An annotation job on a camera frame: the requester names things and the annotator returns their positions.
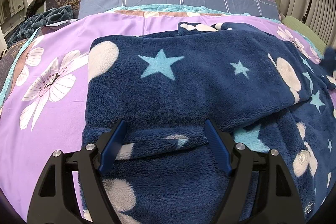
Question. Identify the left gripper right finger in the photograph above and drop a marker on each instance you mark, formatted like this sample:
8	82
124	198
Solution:
276	199

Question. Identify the teal fleece blanket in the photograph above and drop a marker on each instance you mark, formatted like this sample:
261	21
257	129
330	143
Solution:
28	27

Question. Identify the purple floral bedsheet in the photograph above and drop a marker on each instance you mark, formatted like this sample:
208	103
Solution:
46	110

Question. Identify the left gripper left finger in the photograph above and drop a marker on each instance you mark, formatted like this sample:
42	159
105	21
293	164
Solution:
54	198

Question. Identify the green cushion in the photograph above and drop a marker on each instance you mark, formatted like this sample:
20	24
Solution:
316	43

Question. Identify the navy star fleece pajama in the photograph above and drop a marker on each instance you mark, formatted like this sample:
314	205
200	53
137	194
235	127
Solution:
260	89

